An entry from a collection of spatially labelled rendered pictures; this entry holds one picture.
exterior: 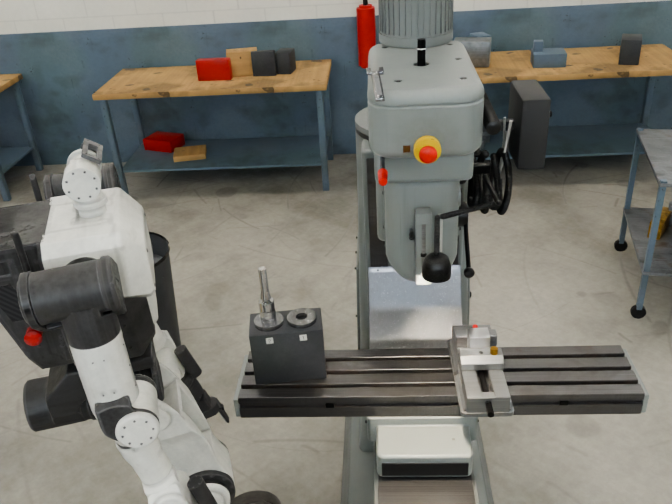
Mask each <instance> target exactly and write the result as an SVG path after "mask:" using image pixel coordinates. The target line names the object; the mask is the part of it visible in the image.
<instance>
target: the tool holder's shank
mask: <svg viewBox="0 0 672 504"><path fill-rule="evenodd" d="M258 274H259V281H260V289H261V297H260V299H261V300H262V301H263V302H269V301H270V299H271V295H270V292H269V286H268V278H267V271H266V267H265V266H261V267H259V268H258Z"/></svg>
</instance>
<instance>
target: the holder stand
mask: <svg viewBox="0 0 672 504"><path fill-rule="evenodd" d="M249 342H250V348H251V355H252V362H253V368H254V375H255V382H256V384H257V385H258V384H269V383H280V382H290V381H301V380H311V379H322V378H326V377H327V373H326V361H325V349H324V337H323V326H322V316H321V308H298V309H295V310H286V311H276V320H275V321H274V322H273V323H270V324H265V323H263V322H261V318H260V313H253V314H250V324H249Z"/></svg>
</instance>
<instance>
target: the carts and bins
mask: <svg viewBox="0 0 672 504"><path fill-rule="evenodd" d="M641 145H642V147H643V150H644V152H645V154H646V157H647V159H648V161H649V164H650V166H651V168H652V171H653V173H654V176H655V178H656V180H657V183H658V185H659V187H658V192H657V198H656V203H655V208H638V207H630V206H631V200H632V194H633V188H634V183H635V177H636V171H637V165H638V159H639V154H640V148H641ZM666 187H672V129H643V127H638V128H637V129H636V139H635V145H634V151H633V157H632V163H631V169H630V175H629V181H628V187H627V193H626V199H625V205H624V207H623V217H622V223H621V229H620V235H619V239H618V240H616V241H615V243H614V248H615V249H616V250H617V251H620V252H621V251H624V250H626V249H627V242H626V241H625V235H626V229H627V225H628V228H629V232H630V235H631V238H632V242H633V245H634V248H635V252H636V255H637V258H638V262H639V265H640V269H641V272H642V276H641V281H640V286H639V291H638V296H637V302H636V305H634V306H632V307H631V309H630V312H631V315H632V317H634V318H637V319H640V318H643V317H644V316H645V315H646V309H645V307H644V306H643V303H644V298H645V293H646V288H647V283H648V278H649V275H650V276H666V277H672V201H670V202H669V207H663V202H664V197H665V192H666ZM149 236H150V240H151V245H152V246H153V248H152V252H153V260H154V273H155V284H156V290H155V292H156V298H157V307H158V320H157V321H156V322H157V324H158V326H159V328H160V329H161V330H167V331H168V333H169V335H170V336H171V338H172V340H173V342H174V343H175V345H176V347H178V346H180V345H181V340H180V333H179V325H178V317H177V309H176V302H175V294H174V286H173V279H172V271H171V263H170V255H169V252H170V246H169V248H168V244H169V242H168V240H167V239H166V238H165V237H163V236H162V235H160V234H157V233H154V232H149ZM166 241H167V242H166Z"/></svg>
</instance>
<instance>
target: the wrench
mask: <svg viewBox="0 0 672 504"><path fill-rule="evenodd" d="M366 72H367V75H371V76H372V83H373V89H374V96H375V101H376V102H379V101H385V97H384V92H383V86H382V81H381V76H380V75H382V74H384V70H383V67H379V71H371V68H366Z"/></svg>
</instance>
